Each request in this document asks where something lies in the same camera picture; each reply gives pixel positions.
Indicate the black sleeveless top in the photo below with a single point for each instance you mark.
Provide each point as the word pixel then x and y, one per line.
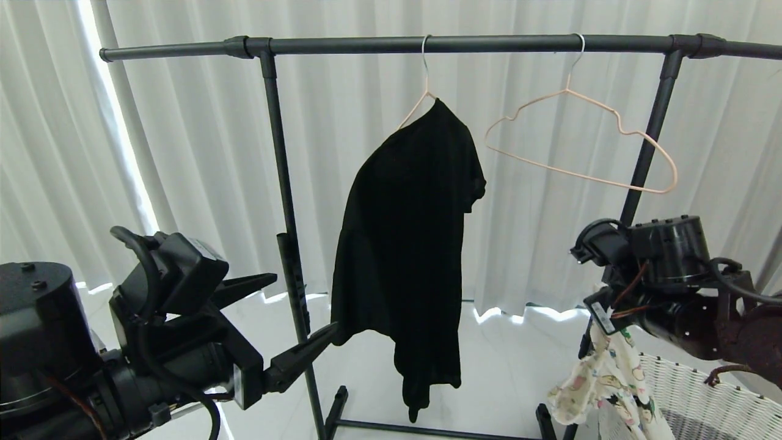
pixel 403 244

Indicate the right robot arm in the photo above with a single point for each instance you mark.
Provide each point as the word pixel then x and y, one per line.
pixel 672 250

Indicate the pink clothes hanger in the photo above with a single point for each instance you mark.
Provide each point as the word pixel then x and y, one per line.
pixel 568 90
pixel 426 79

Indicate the white laundry basket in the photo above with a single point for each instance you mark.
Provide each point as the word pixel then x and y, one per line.
pixel 702 397

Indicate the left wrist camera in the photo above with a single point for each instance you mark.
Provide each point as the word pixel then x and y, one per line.
pixel 183 269

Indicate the black clothes rack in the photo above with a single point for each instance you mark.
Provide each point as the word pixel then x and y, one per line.
pixel 489 44

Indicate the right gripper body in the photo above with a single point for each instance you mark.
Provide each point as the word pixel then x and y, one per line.
pixel 672 321

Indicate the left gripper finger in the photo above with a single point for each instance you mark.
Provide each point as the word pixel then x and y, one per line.
pixel 293 363
pixel 244 288

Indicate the cream printed garment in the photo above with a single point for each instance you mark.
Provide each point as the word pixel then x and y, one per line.
pixel 605 379

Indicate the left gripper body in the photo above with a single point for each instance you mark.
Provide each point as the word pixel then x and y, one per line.
pixel 201 360

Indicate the white curtain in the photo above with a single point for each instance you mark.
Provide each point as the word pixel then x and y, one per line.
pixel 183 153

